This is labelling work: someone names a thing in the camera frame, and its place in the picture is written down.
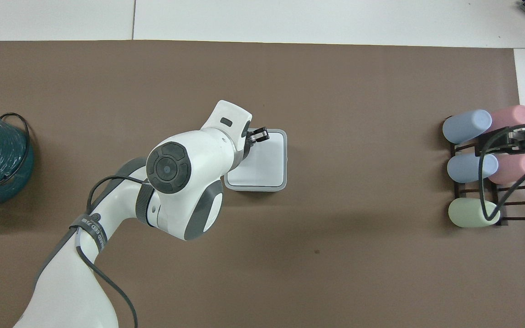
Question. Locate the pink cup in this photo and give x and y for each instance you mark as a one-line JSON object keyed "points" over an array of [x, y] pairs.
{"points": [[511, 116], [513, 169]]}

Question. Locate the white trash can grey rim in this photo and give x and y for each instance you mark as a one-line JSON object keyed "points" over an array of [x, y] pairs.
{"points": [[267, 164]]}

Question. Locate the light green cup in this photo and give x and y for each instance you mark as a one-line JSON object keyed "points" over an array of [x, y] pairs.
{"points": [[465, 213]]}

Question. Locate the dark brown cup rack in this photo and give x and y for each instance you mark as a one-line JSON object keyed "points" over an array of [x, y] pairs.
{"points": [[514, 214]]}

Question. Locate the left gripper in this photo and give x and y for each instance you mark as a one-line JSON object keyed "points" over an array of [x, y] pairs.
{"points": [[247, 146]]}

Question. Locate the blue cup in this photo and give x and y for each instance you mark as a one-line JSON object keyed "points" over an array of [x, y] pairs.
{"points": [[466, 126], [465, 167]]}

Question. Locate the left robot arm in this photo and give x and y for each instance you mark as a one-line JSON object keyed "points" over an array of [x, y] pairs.
{"points": [[185, 168]]}

